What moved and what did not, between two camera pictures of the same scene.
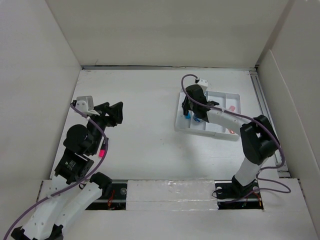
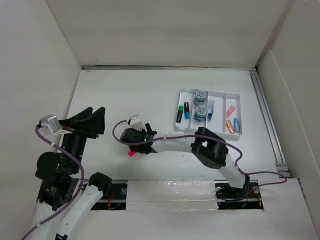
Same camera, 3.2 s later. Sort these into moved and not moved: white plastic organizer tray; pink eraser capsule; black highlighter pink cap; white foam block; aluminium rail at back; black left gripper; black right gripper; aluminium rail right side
Moved: black right gripper; black highlighter pink cap; black left gripper
Not moved: white foam block; aluminium rail at back; aluminium rail right side; pink eraser capsule; white plastic organizer tray
